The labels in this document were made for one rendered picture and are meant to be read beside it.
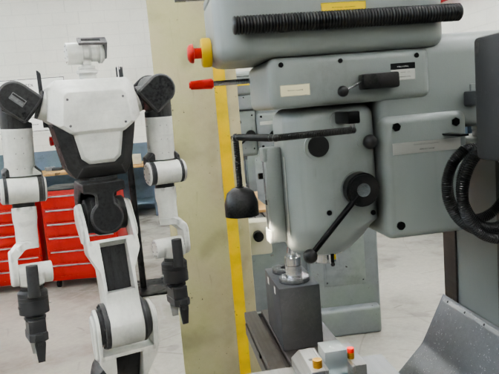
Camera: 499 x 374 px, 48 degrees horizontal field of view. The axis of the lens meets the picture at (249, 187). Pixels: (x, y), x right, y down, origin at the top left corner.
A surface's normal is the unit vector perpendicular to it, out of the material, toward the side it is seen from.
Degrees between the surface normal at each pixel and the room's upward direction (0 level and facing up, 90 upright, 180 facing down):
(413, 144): 90
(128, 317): 66
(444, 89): 90
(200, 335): 90
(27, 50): 90
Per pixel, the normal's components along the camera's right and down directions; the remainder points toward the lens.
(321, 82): 0.17, 0.12
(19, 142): 0.44, 0.13
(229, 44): -0.50, 0.16
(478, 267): -0.98, 0.11
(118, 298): 0.41, -0.10
